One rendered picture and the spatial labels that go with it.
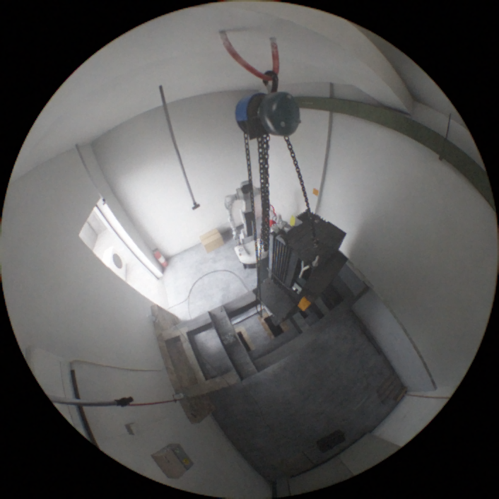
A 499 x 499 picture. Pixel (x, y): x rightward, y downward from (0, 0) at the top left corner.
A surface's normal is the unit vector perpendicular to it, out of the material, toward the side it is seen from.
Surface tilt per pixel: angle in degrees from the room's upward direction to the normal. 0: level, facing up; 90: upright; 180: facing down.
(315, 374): 0
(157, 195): 90
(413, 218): 90
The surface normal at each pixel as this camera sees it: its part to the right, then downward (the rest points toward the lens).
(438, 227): -0.88, 0.41
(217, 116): 0.46, 0.66
